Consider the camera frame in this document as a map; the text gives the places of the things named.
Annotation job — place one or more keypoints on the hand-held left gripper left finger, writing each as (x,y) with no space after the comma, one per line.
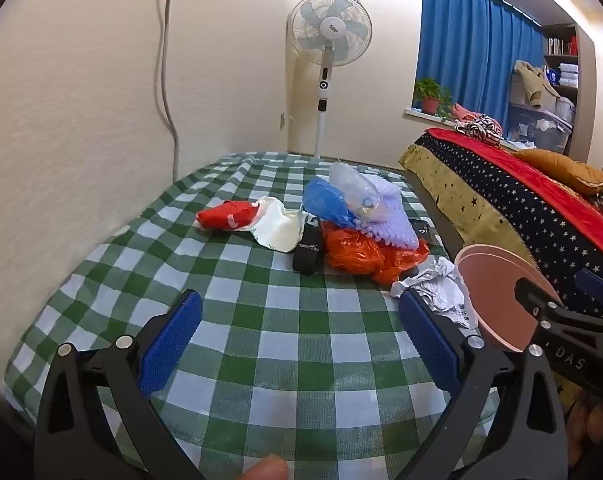
(174,345)

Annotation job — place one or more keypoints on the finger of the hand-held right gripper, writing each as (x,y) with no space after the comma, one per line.
(594,282)
(529,295)

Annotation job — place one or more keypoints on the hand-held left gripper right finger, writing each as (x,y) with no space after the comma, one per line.
(429,340)

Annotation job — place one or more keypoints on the pink round bin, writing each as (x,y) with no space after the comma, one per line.
(491,290)

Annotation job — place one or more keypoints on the white paper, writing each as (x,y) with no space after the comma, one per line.
(441,290)

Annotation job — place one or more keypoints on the orange plastic bag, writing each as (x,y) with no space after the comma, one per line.
(361,255)

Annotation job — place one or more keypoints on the red plastic bag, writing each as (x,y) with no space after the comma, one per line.
(226,216)

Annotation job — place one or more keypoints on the person's right hand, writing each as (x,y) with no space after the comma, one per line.
(599,422)

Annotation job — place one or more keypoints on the person's left hand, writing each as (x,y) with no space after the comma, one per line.
(266,469)

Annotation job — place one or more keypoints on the navy star bed sheet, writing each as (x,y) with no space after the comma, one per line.
(531,210)

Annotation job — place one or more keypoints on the small black packet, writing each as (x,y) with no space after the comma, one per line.
(424,232)

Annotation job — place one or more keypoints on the green checked tablecloth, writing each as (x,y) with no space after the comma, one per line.
(281,320)

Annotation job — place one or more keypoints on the orange pillow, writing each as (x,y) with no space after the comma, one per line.
(566,170)

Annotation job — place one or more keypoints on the yellow star bed skirt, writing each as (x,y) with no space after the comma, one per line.
(456,195)

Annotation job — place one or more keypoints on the lilac foam net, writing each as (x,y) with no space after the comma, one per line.
(396,220)

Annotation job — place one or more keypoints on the white plastic bag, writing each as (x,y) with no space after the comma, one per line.
(281,232)

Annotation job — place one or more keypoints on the large clear storage box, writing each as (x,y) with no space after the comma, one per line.
(536,127)

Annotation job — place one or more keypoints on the blue plastic bag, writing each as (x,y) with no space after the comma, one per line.
(326,202)

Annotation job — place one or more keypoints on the black white striped cloth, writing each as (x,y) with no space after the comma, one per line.
(481,130)

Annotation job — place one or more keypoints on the small clear storage box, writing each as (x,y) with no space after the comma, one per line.
(565,109)

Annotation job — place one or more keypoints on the clear plastic bag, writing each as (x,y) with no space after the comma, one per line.
(349,182)

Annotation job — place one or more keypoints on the pink folded cloth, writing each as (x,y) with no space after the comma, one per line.
(464,111)

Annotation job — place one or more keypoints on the beige coat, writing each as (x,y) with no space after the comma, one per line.
(531,82)

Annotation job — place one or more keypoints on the stack of tissue packs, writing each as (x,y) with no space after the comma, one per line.
(564,75)

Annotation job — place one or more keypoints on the wooden bookshelf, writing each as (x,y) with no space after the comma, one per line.
(584,60)

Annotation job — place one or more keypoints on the potted green plant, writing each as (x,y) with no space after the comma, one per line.
(431,91)

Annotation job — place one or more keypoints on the row of books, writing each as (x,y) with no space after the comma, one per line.
(561,46)

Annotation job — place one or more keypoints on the blue curtain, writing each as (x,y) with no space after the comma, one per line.
(471,50)

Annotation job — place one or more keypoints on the white standing fan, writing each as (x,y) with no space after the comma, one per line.
(330,25)

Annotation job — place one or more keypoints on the white wall outlet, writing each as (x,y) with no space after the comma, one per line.
(282,121)

